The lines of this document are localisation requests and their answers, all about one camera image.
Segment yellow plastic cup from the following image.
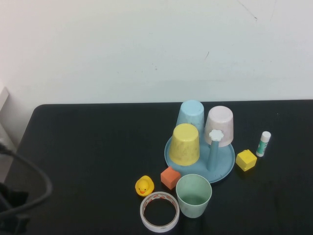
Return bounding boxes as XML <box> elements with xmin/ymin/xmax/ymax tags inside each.
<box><xmin>169</xmin><ymin>123</ymin><xmax>201</xmax><ymax>166</ymax></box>

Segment pink plastic cup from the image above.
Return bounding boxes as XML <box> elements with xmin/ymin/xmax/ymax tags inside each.
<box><xmin>204</xmin><ymin>105</ymin><xmax>234</xmax><ymax>147</ymax></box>

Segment light blue plastic cup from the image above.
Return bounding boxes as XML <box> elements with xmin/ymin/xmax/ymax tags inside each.
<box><xmin>176</xmin><ymin>99</ymin><xmax>205</xmax><ymax>138</ymax></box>

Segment yellow rubber duck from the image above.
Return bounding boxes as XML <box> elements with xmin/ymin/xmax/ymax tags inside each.
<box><xmin>134</xmin><ymin>175</ymin><xmax>155</xmax><ymax>197</ymax></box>

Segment blue cup stand with posts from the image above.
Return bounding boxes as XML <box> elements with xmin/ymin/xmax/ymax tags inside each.
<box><xmin>164</xmin><ymin>129</ymin><xmax>236</xmax><ymax>185</ymax></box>

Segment yellow cube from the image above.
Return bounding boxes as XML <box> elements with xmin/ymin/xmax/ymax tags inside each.
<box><xmin>235</xmin><ymin>149</ymin><xmax>258</xmax><ymax>172</ymax></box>

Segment orange cube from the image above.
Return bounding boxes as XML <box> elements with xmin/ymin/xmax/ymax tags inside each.
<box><xmin>160</xmin><ymin>166</ymin><xmax>181</xmax><ymax>190</ymax></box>

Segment white tape roll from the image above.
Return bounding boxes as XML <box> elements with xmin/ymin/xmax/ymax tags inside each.
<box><xmin>139</xmin><ymin>191</ymin><xmax>180</xmax><ymax>233</ymax></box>

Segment green white glue stick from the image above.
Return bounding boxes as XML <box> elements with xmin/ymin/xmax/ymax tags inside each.
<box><xmin>255</xmin><ymin>131</ymin><xmax>272</xmax><ymax>157</ymax></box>

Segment green plastic cup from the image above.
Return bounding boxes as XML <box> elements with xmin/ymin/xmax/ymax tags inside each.
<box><xmin>175</xmin><ymin>173</ymin><xmax>213</xmax><ymax>218</ymax></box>

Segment black left camera cable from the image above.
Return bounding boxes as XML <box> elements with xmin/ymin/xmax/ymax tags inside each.
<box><xmin>0</xmin><ymin>141</ymin><xmax>52</xmax><ymax>218</ymax></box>

